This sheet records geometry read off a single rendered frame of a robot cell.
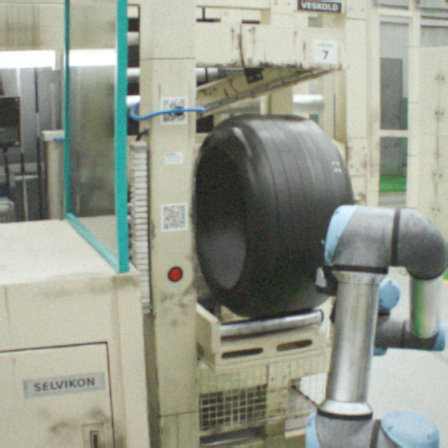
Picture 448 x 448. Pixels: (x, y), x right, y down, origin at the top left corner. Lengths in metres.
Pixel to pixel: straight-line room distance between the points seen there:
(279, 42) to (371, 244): 1.14
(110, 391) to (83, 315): 0.16
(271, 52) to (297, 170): 0.56
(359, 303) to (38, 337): 0.61
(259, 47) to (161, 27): 0.49
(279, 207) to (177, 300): 0.40
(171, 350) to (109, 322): 0.86
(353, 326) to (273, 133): 0.77
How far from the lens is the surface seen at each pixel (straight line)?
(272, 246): 1.93
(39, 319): 1.25
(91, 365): 1.29
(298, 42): 2.44
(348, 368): 1.43
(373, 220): 1.42
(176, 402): 2.20
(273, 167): 1.95
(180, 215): 2.03
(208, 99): 2.45
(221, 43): 2.33
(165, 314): 2.09
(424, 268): 1.45
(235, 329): 2.09
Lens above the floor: 1.59
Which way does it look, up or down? 11 degrees down
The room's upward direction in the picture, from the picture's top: straight up
